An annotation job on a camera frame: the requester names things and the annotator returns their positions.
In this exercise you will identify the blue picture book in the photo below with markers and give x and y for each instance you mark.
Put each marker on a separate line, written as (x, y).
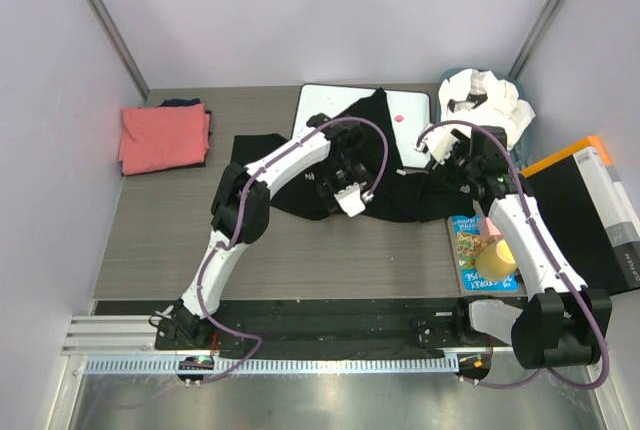
(466, 245)

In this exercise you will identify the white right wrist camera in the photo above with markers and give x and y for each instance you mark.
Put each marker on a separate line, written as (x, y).
(437, 141)

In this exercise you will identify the white crumpled t-shirts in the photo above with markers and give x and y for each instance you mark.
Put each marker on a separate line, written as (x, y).
(482, 105)

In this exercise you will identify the aluminium rail frame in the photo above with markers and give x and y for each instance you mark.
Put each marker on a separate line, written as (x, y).
(119, 344)

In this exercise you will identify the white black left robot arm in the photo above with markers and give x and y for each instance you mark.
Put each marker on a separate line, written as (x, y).
(241, 214)

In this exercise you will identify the folded coral pink t-shirt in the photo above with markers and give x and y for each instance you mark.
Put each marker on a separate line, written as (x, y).
(163, 138)

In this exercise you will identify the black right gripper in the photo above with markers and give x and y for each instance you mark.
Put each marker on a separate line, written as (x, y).
(451, 170)

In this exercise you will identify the pink cube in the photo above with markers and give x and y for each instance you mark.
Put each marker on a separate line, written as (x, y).
(489, 233)

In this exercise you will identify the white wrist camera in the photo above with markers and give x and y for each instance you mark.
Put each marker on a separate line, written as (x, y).
(437, 141)
(353, 199)

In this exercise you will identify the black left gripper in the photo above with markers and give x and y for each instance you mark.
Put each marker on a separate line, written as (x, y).
(333, 185)

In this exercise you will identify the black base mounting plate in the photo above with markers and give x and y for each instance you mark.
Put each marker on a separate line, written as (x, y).
(341, 328)

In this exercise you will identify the yellow mug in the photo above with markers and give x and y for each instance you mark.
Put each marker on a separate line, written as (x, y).
(496, 261)

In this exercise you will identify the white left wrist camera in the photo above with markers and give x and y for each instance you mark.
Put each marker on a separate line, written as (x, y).
(353, 199)

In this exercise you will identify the black orange box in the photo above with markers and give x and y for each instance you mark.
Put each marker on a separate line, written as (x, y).
(588, 212)

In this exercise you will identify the black floral print t-shirt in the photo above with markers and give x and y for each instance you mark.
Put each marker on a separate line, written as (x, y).
(414, 197)

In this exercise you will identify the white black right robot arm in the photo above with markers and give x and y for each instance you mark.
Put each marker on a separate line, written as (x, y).
(563, 322)

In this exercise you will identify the white tray board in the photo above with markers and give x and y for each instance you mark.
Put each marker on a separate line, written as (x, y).
(409, 113)

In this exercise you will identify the folded dark navy t-shirt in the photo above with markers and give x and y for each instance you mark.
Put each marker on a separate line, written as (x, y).
(180, 101)

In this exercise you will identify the teal laundry basket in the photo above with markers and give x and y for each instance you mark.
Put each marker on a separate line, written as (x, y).
(522, 145)

